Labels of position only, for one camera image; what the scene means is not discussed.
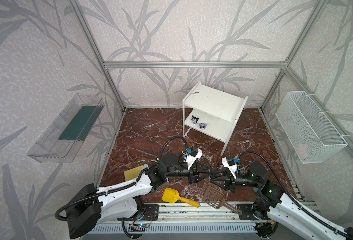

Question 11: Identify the clear plastic wall bin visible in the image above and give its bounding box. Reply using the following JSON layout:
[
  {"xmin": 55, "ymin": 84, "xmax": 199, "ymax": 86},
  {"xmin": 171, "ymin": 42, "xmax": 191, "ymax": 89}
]
[{"xmin": 27, "ymin": 94, "xmax": 105, "ymax": 163}]

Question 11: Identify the yellow toy shovel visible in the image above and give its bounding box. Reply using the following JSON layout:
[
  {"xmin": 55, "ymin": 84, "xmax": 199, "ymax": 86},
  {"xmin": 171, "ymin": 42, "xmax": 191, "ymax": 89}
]
[{"xmin": 162, "ymin": 188, "xmax": 199, "ymax": 208}]

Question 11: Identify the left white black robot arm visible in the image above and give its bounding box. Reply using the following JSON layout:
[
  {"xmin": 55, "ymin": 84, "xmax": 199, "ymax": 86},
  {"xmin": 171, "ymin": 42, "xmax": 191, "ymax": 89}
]
[{"xmin": 55, "ymin": 153, "xmax": 211, "ymax": 239}]

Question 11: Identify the yellow sponge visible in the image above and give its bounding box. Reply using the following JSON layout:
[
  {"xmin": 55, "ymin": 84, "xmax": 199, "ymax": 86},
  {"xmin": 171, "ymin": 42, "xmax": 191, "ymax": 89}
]
[{"xmin": 124, "ymin": 165, "xmax": 144, "ymax": 181}]

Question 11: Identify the white wire mesh basket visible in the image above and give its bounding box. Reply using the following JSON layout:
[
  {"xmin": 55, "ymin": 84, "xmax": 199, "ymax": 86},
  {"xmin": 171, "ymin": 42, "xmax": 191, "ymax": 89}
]
[{"xmin": 275, "ymin": 91, "xmax": 348, "ymax": 164}]

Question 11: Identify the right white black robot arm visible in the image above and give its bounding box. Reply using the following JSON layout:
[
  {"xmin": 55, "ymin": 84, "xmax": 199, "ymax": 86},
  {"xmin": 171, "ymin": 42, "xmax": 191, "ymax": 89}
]
[{"xmin": 210, "ymin": 162, "xmax": 353, "ymax": 240}]

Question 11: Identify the pink item in basket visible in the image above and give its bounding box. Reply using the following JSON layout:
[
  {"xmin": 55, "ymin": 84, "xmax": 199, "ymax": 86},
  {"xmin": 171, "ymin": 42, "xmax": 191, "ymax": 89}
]
[{"xmin": 296, "ymin": 144, "xmax": 309, "ymax": 160}]

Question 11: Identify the dark purple small figure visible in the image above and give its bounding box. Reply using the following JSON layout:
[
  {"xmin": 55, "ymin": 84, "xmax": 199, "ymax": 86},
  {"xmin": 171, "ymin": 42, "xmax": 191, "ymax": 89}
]
[{"xmin": 199, "ymin": 123, "xmax": 208, "ymax": 130}]

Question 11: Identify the brown slotted toy spatula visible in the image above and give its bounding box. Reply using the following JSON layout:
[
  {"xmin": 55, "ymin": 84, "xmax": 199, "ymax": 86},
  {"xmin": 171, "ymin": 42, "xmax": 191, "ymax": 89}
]
[{"xmin": 202, "ymin": 186, "xmax": 242, "ymax": 216}]

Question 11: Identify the small circuit board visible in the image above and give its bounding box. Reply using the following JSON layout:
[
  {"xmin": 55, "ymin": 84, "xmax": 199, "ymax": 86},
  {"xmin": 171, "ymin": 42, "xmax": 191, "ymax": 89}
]
[{"xmin": 130, "ymin": 223, "xmax": 151, "ymax": 232}]

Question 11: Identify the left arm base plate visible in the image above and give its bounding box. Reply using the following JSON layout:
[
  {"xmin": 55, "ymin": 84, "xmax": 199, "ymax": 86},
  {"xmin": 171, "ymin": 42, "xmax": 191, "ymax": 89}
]
[{"xmin": 134, "ymin": 204, "xmax": 160, "ymax": 221}]

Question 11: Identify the white two-tier shelf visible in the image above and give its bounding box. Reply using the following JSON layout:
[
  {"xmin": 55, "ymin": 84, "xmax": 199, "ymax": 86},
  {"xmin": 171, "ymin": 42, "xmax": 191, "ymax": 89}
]
[{"xmin": 182, "ymin": 82, "xmax": 248, "ymax": 156}]

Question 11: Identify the black purple Kuromi figure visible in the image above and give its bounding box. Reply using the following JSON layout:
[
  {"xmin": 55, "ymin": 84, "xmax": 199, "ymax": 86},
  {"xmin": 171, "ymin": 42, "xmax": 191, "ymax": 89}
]
[{"xmin": 191, "ymin": 115, "xmax": 199, "ymax": 125}]

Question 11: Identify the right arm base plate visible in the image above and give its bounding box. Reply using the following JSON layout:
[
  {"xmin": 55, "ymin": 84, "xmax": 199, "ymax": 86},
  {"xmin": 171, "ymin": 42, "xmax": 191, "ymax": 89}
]
[{"xmin": 235, "ymin": 204, "xmax": 257, "ymax": 221}]

